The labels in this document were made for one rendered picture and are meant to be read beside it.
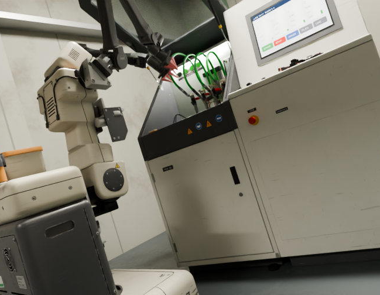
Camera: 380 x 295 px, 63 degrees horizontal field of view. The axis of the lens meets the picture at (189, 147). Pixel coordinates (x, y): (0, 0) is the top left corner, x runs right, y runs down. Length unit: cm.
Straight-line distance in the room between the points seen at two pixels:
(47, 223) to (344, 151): 124
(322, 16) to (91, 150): 135
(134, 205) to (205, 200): 184
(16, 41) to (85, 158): 236
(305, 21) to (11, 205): 162
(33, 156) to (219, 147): 95
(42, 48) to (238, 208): 269
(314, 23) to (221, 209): 113
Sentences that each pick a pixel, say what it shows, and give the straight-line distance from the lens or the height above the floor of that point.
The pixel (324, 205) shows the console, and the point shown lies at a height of 30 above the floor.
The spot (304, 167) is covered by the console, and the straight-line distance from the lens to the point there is 160.
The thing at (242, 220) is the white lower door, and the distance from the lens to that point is 179.
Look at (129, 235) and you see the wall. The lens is 353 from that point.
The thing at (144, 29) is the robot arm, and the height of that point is 140.
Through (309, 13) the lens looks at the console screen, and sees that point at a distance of 192.
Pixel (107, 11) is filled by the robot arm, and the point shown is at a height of 141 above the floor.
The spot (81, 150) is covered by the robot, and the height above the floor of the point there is 89.
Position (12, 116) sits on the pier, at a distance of 297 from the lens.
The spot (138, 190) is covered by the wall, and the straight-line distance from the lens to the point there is 366.
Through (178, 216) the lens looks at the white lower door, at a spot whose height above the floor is 39.
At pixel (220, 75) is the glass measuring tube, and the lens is 229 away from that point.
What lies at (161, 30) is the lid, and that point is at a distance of 233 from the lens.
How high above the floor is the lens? 70
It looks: 3 degrees up
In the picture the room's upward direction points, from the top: 18 degrees counter-clockwise
